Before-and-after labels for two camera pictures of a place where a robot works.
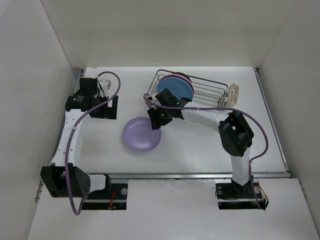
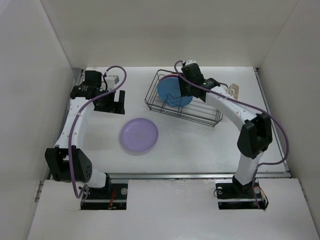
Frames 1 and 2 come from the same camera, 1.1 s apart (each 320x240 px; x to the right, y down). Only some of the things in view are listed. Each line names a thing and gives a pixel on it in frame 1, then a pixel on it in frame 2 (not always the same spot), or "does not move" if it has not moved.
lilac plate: [139, 135] does not move
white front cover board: [175, 209] does not move
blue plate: [177, 87] does not move
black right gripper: [153, 113] → [184, 91]
